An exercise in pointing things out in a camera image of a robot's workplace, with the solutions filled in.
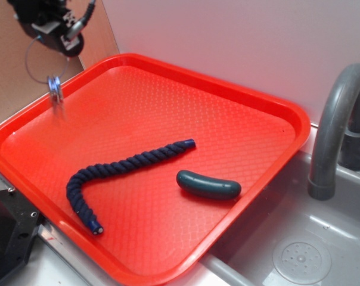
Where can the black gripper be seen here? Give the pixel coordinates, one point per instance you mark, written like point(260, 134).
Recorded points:
point(54, 21)

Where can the dark green toy pickle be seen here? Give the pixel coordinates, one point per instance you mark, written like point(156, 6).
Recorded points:
point(207, 187)

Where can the brown cardboard panel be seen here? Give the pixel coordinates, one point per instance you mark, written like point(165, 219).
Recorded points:
point(22, 62)

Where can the black octagonal mount plate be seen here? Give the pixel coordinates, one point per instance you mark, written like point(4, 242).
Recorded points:
point(19, 223)

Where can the silver keys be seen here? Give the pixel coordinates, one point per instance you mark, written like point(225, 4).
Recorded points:
point(53, 82)

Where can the red plastic tray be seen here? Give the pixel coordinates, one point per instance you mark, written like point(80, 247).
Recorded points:
point(106, 176)

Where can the grey toy faucet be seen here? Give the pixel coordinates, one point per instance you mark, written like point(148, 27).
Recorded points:
point(337, 141)

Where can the grey toy sink basin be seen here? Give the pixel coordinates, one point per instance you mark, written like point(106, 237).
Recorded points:
point(285, 237)

